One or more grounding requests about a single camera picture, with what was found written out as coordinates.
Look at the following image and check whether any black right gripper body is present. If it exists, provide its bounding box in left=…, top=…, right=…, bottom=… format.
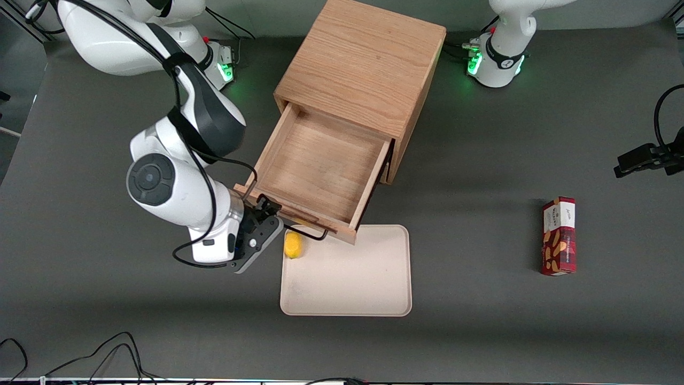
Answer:
left=235, top=206, right=268, bottom=258

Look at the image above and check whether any black base cable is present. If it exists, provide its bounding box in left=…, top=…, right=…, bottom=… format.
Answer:
left=442, top=42, right=481, bottom=60
left=205, top=7, right=255, bottom=41

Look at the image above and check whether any red cookie box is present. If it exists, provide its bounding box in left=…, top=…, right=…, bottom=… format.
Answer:
left=540, top=196, right=577, bottom=276

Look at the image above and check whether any beige plastic tray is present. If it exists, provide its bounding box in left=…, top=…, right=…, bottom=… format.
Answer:
left=279, top=224, right=413, bottom=317

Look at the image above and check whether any wooden drawer cabinet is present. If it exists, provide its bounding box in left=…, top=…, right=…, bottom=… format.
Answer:
left=274, top=0, right=447, bottom=185

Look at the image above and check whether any aluminium frame rail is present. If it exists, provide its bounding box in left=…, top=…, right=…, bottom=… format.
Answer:
left=0, top=0, right=54, bottom=43

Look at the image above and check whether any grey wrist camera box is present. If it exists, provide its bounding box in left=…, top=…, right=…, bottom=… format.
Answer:
left=232, top=216, right=284, bottom=274

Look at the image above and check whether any black looped cable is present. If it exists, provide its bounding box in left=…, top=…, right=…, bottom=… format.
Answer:
left=654, top=84, right=684, bottom=148

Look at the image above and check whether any black camera clamp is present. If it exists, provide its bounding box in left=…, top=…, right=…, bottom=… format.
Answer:
left=613, top=127, right=684, bottom=179

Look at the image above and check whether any yellow lemon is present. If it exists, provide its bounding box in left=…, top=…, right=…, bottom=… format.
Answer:
left=284, top=230, right=304, bottom=259

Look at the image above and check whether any black floor cable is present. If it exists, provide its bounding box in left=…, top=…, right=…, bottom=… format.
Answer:
left=0, top=338, right=28, bottom=383
left=302, top=377, right=369, bottom=385
left=85, top=342, right=145, bottom=384
left=44, top=332, right=161, bottom=383

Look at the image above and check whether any wooden drawer with black handle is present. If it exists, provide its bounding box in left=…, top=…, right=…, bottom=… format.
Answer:
left=234, top=102, right=394, bottom=245

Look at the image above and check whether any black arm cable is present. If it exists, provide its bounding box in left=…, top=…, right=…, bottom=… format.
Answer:
left=24, top=0, right=259, bottom=268

